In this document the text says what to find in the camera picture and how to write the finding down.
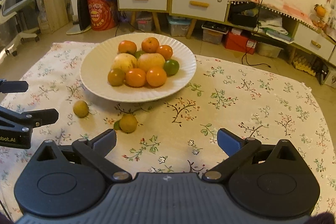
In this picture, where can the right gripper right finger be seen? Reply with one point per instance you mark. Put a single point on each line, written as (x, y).
(239, 151)

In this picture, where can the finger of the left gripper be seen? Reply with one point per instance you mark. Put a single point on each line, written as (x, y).
(13, 86)
(44, 117)

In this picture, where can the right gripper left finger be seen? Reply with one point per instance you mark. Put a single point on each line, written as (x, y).
(92, 153)

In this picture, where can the brown round fruit with leaf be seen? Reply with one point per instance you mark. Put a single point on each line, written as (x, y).
(127, 124)

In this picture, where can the brown-green tomato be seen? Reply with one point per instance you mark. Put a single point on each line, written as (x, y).
(116, 77)

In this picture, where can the orange tomato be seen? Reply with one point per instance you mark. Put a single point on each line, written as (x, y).
(166, 51)
(156, 77)
(135, 78)

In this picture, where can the pale yellow striped melon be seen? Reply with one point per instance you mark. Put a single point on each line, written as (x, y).
(124, 62)

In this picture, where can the large yellow-orange grapefruit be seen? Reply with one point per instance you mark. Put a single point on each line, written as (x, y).
(150, 60)

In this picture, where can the green tomato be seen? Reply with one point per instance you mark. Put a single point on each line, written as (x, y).
(138, 54)
(171, 67)

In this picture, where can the mandarin orange with leaf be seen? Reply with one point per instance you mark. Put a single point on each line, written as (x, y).
(127, 46)

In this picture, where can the mandarin orange with stem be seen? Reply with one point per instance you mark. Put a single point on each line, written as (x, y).
(150, 45)

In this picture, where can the floral tablecloth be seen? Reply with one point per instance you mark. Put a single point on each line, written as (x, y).
(177, 133)

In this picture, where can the white office chair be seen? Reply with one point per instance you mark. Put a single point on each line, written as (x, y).
(21, 35)

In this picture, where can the white ribbed plate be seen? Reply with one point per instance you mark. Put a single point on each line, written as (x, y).
(97, 64)

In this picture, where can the red box under cabinet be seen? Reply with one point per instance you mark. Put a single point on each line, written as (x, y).
(240, 43)

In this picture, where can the orange fruit decoration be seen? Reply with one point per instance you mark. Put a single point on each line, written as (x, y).
(320, 10)

